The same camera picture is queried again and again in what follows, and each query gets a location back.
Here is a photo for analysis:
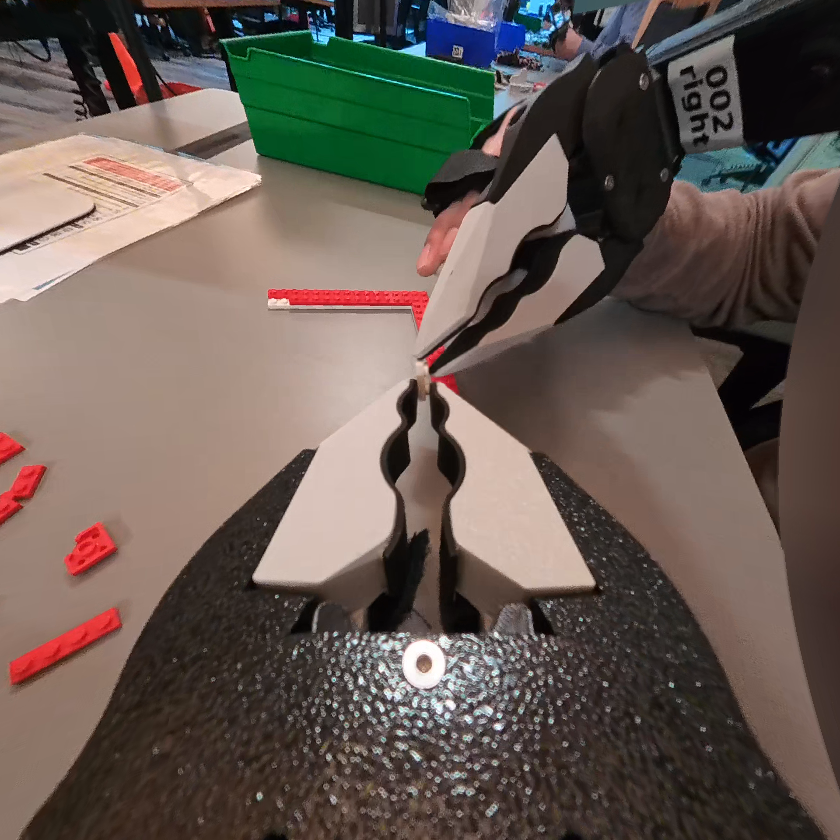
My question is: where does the green plastic bin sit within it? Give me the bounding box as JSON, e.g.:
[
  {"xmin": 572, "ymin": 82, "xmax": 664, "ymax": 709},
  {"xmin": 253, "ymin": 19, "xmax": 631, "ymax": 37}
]
[
  {"xmin": 236, "ymin": 66, "xmax": 493, "ymax": 196},
  {"xmin": 220, "ymin": 31, "xmax": 496, "ymax": 122}
]

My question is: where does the clear sleeve with papers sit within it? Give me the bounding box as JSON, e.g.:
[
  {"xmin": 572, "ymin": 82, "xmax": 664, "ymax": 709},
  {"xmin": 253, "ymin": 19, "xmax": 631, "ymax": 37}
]
[{"xmin": 0, "ymin": 134, "xmax": 262, "ymax": 304}]

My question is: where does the red notched toy brick wedge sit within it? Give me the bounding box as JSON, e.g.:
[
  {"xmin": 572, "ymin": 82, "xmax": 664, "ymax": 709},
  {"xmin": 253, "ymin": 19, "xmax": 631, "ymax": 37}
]
[{"xmin": 63, "ymin": 521, "xmax": 119, "ymax": 577}]

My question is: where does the red curved toy brick piece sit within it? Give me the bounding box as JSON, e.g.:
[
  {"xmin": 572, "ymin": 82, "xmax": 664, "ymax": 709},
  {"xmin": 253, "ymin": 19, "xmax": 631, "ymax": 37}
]
[{"xmin": 0, "ymin": 464, "xmax": 48, "ymax": 526}]

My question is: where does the orange traffic cone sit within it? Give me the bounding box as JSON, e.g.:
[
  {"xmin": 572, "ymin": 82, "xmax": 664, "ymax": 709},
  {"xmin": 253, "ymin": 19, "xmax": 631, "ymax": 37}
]
[{"xmin": 105, "ymin": 33, "xmax": 148, "ymax": 106}]

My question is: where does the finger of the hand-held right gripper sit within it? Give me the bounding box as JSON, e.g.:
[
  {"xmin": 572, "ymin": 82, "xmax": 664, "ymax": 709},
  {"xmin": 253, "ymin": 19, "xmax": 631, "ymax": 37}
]
[
  {"xmin": 430, "ymin": 230, "xmax": 608, "ymax": 375},
  {"xmin": 415, "ymin": 134, "xmax": 578, "ymax": 361}
]

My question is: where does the person's right hand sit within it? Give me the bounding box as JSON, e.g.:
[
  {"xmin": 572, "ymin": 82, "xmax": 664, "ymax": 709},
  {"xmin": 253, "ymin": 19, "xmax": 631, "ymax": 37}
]
[{"xmin": 416, "ymin": 105, "xmax": 527, "ymax": 278}]

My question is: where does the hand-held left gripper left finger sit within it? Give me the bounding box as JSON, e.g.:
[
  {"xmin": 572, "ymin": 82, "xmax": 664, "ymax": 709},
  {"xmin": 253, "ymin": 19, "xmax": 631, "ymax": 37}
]
[{"xmin": 251, "ymin": 379, "xmax": 432, "ymax": 634}]

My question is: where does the black metal frame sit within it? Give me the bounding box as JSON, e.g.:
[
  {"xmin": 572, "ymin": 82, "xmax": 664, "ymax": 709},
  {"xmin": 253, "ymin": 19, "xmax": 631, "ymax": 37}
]
[{"xmin": 62, "ymin": 0, "xmax": 165, "ymax": 120}]

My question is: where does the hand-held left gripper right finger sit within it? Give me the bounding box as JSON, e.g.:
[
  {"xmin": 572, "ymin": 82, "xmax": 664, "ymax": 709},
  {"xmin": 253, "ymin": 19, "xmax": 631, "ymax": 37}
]
[{"xmin": 430, "ymin": 384, "xmax": 598, "ymax": 634}]

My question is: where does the blue storage bin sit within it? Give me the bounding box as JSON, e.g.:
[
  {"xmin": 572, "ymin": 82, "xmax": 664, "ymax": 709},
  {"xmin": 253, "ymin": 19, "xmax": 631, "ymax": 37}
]
[{"xmin": 425, "ymin": 16, "xmax": 526, "ymax": 68}]

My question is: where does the wooden book stand white base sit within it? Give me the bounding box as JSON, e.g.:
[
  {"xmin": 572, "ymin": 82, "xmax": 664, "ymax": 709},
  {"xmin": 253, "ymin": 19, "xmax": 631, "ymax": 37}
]
[{"xmin": 0, "ymin": 190, "xmax": 96, "ymax": 253}]

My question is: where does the person's right forearm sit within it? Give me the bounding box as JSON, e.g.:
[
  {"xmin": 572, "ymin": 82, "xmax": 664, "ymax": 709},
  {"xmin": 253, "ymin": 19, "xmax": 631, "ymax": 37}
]
[{"xmin": 613, "ymin": 169, "xmax": 829, "ymax": 329}]

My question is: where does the red white toy brick frame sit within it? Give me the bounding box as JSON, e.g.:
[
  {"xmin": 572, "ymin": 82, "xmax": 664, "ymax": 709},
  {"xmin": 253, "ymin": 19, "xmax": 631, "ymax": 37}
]
[{"xmin": 267, "ymin": 287, "xmax": 460, "ymax": 395}]

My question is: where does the red narrow toy brick plate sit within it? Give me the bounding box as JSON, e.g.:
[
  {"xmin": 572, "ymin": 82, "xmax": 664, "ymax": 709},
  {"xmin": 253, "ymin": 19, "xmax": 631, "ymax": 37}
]
[{"xmin": 8, "ymin": 607, "xmax": 123, "ymax": 686}]

